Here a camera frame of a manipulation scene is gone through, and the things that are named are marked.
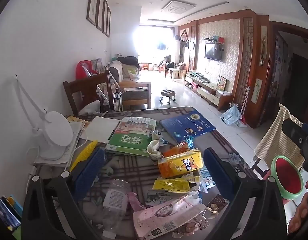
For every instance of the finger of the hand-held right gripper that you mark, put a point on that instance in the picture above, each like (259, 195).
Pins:
(293, 132)

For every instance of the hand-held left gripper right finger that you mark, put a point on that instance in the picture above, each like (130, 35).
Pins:
(217, 173)

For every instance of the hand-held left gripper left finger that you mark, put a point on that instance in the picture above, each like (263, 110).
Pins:
(89, 172)

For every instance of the brown snack wrapper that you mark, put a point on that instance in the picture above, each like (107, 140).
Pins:
(217, 202)

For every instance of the yellow drink carton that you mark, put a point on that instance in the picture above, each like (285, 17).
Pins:
(180, 163)

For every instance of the clear plastic bottle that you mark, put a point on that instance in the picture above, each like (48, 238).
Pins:
(116, 200)

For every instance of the blue snack wrapper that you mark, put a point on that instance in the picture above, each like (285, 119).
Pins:
(189, 142)

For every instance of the orange plastic bag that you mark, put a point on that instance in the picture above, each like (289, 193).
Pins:
(175, 150)

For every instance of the pink plastic wrapper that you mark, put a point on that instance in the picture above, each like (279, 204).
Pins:
(136, 201)

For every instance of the paper cup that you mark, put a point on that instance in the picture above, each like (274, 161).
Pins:
(155, 150)

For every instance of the pink carton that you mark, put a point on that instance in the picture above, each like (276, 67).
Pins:
(164, 217)

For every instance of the person's right hand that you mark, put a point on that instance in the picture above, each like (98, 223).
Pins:
(302, 212)

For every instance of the checkered cloth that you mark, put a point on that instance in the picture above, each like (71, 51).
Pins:
(276, 140)

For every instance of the yellow ribbed curved tool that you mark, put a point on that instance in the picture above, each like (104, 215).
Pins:
(84, 152)

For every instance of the stack of white papers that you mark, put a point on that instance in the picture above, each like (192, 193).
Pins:
(75, 135)

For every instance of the dark wooden chair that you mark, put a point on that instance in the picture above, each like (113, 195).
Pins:
(258, 165)

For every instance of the white paper sheet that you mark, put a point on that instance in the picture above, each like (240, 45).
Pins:
(102, 130)

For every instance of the black pen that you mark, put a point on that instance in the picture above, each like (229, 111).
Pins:
(115, 130)

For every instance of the yellow booklet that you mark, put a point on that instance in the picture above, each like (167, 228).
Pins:
(77, 121)

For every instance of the green textbook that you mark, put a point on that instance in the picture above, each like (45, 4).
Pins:
(130, 140)

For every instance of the white desk lamp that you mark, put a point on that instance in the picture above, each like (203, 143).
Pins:
(56, 130)

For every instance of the bamboo painting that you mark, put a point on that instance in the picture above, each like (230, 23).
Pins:
(256, 91)

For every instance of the blue book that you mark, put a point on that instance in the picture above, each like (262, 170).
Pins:
(186, 125)

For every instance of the printed door curtain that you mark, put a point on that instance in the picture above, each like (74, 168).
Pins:
(278, 75)

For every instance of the blue plastic bag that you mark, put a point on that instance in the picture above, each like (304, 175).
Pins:
(230, 115)

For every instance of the white plastic bag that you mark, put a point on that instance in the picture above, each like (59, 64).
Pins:
(90, 107)

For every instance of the brown wooden chair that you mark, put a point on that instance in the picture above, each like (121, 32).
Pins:
(79, 90)

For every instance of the television cabinet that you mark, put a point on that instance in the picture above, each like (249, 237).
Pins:
(206, 90)

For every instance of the framed geometric picture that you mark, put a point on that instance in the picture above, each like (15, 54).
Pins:
(222, 83)

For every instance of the wooden sofa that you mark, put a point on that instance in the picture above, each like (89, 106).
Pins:
(134, 92)

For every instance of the round wheeled stool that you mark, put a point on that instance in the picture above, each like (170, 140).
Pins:
(167, 93)

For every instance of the red plastic chair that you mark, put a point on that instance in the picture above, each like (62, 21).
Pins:
(84, 68)

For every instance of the coffee table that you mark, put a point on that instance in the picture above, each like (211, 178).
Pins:
(177, 73)

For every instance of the dark coat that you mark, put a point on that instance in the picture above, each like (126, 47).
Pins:
(129, 61)

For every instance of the small wooden chair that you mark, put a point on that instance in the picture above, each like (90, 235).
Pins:
(166, 66)

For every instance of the panda plush toy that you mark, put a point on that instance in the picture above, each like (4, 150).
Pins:
(119, 55)

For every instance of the ceiling light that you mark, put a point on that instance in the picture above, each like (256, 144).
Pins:
(177, 7)

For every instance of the wall scroll painting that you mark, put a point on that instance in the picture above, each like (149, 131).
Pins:
(263, 45)

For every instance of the wall television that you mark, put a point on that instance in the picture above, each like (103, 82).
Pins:
(213, 52)

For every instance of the wall shelf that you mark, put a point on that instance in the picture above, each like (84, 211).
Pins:
(213, 40)

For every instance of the diamond wall decoration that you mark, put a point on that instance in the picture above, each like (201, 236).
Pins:
(184, 38)

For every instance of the framed wall picture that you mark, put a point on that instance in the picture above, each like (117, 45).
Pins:
(100, 11)
(93, 2)
(105, 17)
(108, 22)

